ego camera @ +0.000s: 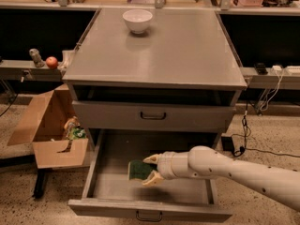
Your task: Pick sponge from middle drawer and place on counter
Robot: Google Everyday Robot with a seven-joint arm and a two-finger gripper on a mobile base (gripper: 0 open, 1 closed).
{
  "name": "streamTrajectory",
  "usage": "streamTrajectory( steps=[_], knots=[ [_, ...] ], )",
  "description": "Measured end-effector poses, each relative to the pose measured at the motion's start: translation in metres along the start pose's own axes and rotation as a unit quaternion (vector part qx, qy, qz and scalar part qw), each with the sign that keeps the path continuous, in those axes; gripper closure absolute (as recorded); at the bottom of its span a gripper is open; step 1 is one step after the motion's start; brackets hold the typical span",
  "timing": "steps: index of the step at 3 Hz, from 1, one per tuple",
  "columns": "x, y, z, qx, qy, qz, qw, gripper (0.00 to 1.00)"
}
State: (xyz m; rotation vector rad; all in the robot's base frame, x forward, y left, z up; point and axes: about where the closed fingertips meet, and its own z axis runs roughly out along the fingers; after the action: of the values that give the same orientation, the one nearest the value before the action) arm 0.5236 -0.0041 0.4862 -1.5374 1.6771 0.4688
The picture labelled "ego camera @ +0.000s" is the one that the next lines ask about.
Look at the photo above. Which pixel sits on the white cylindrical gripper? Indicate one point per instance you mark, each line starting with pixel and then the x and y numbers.
pixel 166 165

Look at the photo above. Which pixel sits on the green and yellow sponge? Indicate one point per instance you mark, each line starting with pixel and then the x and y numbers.
pixel 138 170

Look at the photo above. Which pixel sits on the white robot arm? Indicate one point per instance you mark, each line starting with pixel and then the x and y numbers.
pixel 275 183

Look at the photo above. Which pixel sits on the open grey lower drawer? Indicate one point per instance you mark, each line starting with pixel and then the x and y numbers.
pixel 108 192

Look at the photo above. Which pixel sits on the closed grey upper drawer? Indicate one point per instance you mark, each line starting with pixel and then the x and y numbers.
pixel 157 117

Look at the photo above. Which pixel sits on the grey drawer cabinet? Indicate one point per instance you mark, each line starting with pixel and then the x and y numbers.
pixel 183 58

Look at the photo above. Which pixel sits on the colourful items in box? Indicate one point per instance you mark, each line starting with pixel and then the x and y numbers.
pixel 73 129

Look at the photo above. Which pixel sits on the black stand base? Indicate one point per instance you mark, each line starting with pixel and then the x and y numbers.
pixel 40 184

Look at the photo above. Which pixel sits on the open cardboard box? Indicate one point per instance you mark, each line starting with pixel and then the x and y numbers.
pixel 43 127

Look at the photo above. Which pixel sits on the right grey side shelf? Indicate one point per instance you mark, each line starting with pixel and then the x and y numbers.
pixel 271 79

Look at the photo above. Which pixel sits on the grey side shelf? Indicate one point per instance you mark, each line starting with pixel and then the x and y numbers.
pixel 271 79
pixel 21 70

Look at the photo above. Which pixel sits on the red apple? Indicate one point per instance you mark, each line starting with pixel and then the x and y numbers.
pixel 51 62

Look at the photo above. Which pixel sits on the black device on shelf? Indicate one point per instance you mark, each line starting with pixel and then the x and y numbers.
pixel 260 68

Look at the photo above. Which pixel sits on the white ceramic bowl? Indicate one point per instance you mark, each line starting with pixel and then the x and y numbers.
pixel 137 20

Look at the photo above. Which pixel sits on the small grey figurine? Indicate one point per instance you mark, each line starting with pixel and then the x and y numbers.
pixel 35 55

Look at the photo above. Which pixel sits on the white power strip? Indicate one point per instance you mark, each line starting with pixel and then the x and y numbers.
pixel 290 70

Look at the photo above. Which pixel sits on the left grey side shelf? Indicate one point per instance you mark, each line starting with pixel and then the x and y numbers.
pixel 21 70

